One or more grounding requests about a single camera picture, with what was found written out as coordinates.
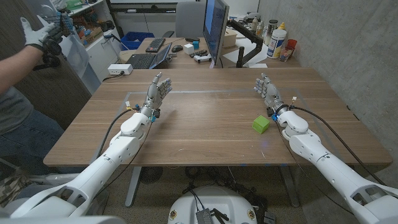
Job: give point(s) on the bare person forearm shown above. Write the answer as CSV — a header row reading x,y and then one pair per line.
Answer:
x,y
15,67

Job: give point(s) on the jar with black lid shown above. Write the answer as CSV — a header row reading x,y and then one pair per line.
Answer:
x,y
270,29

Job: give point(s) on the black computer mouse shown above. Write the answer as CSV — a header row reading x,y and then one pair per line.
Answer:
x,y
177,48

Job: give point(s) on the white game controller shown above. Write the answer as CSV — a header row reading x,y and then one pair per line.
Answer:
x,y
202,58

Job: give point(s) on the black floor fan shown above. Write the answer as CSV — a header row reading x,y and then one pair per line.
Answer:
x,y
150,174

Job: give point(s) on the white power strip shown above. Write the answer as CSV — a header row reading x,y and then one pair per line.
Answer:
x,y
120,69

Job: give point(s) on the computer monitor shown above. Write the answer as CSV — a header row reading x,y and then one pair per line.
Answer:
x,y
214,28

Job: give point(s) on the blue plastic bin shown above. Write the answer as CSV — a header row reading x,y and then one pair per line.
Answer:
x,y
133,40

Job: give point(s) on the black keyboard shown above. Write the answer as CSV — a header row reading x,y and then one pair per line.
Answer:
x,y
155,45

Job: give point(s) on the red cup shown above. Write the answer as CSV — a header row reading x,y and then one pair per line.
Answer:
x,y
291,43

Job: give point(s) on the wooden office desk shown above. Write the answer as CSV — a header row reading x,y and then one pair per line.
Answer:
x,y
183,63

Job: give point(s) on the white cube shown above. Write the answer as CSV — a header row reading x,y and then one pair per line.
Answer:
x,y
188,49

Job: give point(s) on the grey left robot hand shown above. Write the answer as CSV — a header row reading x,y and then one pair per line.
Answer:
x,y
154,95

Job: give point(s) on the beige cardboard box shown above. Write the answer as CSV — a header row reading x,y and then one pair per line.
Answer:
x,y
229,38

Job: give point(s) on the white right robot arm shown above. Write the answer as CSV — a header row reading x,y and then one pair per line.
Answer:
x,y
329,168

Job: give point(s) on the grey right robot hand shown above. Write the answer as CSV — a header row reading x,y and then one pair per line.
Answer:
x,y
271,93

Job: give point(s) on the camouflage fabric bag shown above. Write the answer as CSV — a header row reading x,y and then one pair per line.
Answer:
x,y
12,188

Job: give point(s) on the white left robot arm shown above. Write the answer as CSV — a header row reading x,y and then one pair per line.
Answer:
x,y
102,165

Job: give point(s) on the clear glass cup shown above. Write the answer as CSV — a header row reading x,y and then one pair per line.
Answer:
x,y
285,53

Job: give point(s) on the grey table leg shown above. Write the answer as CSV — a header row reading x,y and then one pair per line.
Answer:
x,y
133,186
289,186

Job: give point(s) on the small blue cube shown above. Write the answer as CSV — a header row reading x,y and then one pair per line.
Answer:
x,y
196,45

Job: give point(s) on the gloved person hand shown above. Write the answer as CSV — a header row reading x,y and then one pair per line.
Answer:
x,y
34,34

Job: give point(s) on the person in grey shirt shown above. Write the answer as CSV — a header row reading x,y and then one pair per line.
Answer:
x,y
18,124

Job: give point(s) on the open laptop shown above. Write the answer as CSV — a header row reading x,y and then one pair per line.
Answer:
x,y
146,59

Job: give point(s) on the grey device on torso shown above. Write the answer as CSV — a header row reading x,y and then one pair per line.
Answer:
x,y
204,216

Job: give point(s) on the white paper sheets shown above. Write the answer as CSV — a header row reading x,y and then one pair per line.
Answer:
x,y
259,51

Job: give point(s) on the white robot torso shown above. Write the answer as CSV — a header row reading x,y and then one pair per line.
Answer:
x,y
214,199

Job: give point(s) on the black remote control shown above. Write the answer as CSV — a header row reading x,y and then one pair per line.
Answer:
x,y
199,53

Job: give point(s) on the green cube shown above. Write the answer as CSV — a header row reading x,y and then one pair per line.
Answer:
x,y
260,124

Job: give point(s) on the white storage shelf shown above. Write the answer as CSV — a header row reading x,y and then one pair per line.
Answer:
x,y
99,46

